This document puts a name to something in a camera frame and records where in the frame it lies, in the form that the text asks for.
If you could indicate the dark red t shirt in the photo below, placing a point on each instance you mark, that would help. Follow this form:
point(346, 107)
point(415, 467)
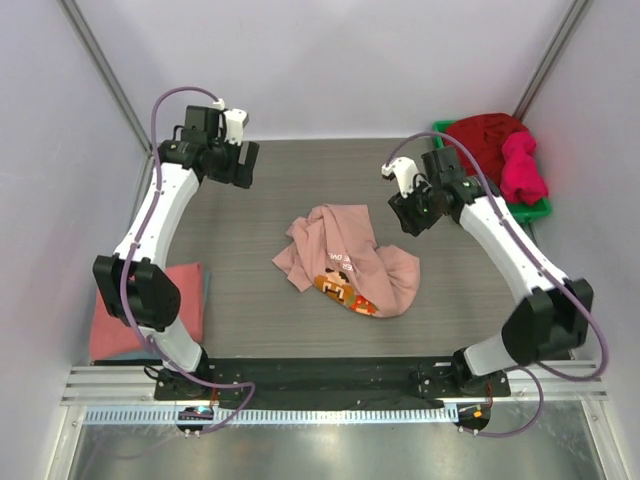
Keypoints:
point(484, 135)

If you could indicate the aluminium front frame rail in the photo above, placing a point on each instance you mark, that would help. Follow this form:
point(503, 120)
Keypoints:
point(128, 385)

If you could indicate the right aluminium corner post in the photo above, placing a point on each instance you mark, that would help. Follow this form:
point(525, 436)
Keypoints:
point(561, 38)

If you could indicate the white slotted cable duct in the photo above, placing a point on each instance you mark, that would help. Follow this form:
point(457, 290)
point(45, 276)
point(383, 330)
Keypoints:
point(198, 416)

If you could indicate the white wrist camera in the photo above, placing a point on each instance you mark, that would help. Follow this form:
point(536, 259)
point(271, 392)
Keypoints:
point(403, 170)
point(233, 122)

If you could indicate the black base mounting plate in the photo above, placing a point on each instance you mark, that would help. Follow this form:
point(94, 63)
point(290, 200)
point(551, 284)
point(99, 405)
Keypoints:
point(329, 383)

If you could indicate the left aluminium corner post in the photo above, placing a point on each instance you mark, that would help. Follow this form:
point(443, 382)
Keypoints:
point(91, 45)

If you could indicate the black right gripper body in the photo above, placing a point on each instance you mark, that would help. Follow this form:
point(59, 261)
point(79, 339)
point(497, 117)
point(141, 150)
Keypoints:
point(407, 215)

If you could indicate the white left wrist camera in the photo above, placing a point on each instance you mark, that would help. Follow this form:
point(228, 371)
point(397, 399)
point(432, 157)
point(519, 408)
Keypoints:
point(233, 122)

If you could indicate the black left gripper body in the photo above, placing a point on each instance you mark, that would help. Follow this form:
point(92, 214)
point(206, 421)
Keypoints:
point(227, 168)

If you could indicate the pink printed t shirt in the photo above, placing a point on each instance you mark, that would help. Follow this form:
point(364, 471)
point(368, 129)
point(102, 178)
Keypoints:
point(334, 250)

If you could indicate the aluminium corner post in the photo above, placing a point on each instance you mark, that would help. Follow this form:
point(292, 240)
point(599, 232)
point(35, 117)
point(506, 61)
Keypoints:
point(561, 38)
point(91, 45)

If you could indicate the magenta t shirt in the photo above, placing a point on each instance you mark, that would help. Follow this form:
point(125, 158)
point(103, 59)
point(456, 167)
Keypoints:
point(521, 181)

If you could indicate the folded salmon t shirt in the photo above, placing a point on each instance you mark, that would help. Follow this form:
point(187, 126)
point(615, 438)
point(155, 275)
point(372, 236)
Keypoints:
point(185, 305)

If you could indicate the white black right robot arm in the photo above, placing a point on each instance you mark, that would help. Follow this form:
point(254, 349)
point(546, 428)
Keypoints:
point(550, 311)

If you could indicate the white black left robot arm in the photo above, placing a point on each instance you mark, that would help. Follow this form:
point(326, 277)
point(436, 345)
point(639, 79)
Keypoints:
point(132, 281)

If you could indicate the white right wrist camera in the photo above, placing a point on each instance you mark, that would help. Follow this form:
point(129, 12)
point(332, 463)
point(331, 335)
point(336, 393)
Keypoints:
point(403, 170)

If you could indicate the green plastic bin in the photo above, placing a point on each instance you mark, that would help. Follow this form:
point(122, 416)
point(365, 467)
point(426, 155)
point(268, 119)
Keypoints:
point(522, 213)

